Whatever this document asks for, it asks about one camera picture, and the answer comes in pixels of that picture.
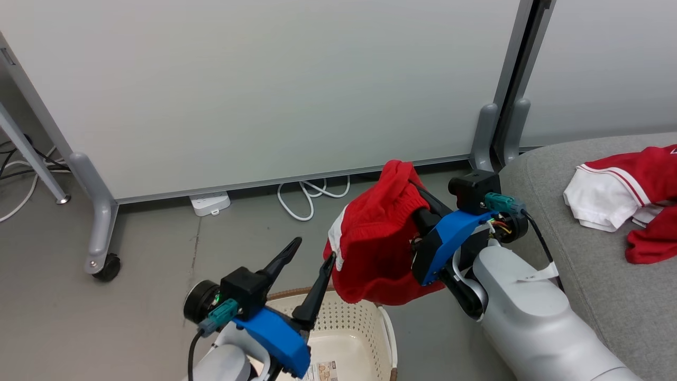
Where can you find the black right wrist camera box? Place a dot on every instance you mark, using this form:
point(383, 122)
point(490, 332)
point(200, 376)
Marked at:
point(473, 188)

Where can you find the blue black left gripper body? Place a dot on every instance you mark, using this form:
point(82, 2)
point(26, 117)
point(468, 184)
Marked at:
point(275, 338)

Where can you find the teal camera connector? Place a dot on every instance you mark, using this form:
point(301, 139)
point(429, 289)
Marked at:
point(502, 202)
point(218, 317)

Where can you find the cream perforated laundry basket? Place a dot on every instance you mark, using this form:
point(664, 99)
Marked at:
point(349, 323)

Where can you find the grey partition foot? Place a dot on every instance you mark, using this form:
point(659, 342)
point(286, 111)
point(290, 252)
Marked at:
point(100, 222)
point(484, 137)
point(517, 129)

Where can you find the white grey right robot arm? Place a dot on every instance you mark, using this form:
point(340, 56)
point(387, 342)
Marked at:
point(529, 328)

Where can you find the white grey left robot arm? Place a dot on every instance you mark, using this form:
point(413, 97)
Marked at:
point(222, 365)

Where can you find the printed paper basket label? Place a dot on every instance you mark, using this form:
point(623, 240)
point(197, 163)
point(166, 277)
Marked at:
point(322, 371)

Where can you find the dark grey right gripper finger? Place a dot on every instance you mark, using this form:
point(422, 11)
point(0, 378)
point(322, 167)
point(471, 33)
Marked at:
point(426, 222)
point(431, 199)

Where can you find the large white partition panel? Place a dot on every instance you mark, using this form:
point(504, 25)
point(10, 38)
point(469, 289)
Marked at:
point(264, 79)

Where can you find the grey fabric sofa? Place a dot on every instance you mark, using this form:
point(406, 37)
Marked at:
point(608, 307)

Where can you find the teal right camera connector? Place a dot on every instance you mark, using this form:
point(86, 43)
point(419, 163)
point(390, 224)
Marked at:
point(502, 202)

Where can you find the red and white number jersey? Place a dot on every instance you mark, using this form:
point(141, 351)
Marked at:
point(656, 174)

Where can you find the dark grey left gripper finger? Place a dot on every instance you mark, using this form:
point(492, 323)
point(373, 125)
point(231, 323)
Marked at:
point(316, 293)
point(283, 260)

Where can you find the teal left camera connector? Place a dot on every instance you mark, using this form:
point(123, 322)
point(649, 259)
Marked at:
point(218, 317)

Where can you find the black caster wheel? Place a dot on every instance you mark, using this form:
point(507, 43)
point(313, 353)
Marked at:
point(109, 268)

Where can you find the white power strip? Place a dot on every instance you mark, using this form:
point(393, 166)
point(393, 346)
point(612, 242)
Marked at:
point(210, 203)

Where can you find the narrow white partition panel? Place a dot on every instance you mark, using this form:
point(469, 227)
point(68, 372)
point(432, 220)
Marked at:
point(608, 63)

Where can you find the red mesh shorts white stripe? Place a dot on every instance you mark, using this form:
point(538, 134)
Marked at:
point(375, 238)

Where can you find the grey metal table leg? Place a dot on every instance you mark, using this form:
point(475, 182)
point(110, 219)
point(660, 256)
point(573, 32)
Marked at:
point(31, 153)

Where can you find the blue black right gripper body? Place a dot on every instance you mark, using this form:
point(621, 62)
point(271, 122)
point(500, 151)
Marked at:
point(449, 238)

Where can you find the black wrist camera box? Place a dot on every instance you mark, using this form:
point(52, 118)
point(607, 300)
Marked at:
point(244, 291)
point(473, 188)

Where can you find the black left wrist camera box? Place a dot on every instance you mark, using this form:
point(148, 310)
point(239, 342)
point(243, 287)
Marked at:
point(244, 291)

